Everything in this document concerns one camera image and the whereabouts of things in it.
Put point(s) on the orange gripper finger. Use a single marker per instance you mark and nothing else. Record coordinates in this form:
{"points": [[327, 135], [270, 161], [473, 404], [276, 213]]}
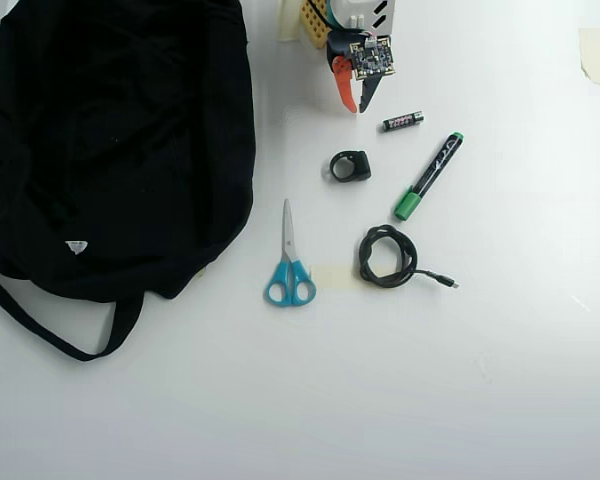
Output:
{"points": [[346, 90]]}

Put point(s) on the white and teal robot arm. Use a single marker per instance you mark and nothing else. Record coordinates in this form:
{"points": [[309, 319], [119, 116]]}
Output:
{"points": [[360, 12]]}

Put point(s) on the black fabric bag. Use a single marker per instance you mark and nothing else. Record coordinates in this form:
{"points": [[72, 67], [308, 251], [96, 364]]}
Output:
{"points": [[105, 150]]}

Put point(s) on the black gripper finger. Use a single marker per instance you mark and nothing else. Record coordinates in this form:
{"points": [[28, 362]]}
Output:
{"points": [[368, 95]]}

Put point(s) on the bare camera circuit board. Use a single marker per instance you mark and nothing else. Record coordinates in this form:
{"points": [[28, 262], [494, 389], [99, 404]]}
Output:
{"points": [[373, 57]]}

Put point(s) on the green marker with black barrel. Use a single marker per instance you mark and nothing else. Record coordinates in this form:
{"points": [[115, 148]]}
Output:
{"points": [[430, 175]]}

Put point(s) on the short beige masking tape strip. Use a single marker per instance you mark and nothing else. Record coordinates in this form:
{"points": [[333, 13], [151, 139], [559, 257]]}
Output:
{"points": [[332, 276]]}

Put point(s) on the black AAA battery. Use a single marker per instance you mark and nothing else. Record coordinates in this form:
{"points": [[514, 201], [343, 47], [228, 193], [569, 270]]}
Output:
{"points": [[403, 122]]}

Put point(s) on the long beige masking tape strip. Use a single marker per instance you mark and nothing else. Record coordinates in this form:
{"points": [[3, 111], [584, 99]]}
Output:
{"points": [[594, 55]]}

